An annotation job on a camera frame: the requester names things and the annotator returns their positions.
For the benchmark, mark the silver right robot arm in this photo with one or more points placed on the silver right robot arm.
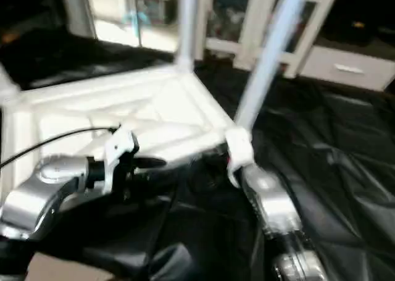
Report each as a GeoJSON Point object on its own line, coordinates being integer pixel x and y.
{"type": "Point", "coordinates": [271, 213]}

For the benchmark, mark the black mat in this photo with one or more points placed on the black mat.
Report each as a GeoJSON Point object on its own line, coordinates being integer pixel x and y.
{"type": "Point", "coordinates": [321, 157]}

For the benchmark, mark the white drawer unit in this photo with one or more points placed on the white drawer unit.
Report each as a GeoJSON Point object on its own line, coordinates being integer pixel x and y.
{"type": "Point", "coordinates": [349, 68]}

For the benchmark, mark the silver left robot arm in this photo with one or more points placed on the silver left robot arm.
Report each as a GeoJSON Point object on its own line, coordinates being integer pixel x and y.
{"type": "Point", "coordinates": [37, 194]}

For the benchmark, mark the light blue metal frame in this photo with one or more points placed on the light blue metal frame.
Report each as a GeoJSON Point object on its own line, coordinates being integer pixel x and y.
{"type": "Point", "coordinates": [137, 12]}

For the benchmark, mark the black box yellow label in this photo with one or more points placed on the black box yellow label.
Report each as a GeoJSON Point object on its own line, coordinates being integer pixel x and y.
{"type": "Point", "coordinates": [352, 15]}

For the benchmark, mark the white glass-door cabinet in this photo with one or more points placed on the white glass-door cabinet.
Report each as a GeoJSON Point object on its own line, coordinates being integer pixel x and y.
{"type": "Point", "coordinates": [234, 21]}

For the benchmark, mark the dark storage box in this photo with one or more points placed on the dark storage box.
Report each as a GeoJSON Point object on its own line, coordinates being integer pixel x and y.
{"type": "Point", "coordinates": [154, 6]}

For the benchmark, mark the white plastic table leg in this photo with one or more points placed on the white plastic table leg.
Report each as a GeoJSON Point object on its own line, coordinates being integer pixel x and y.
{"type": "Point", "coordinates": [186, 25]}
{"type": "Point", "coordinates": [268, 58]}
{"type": "Point", "coordinates": [6, 86]}

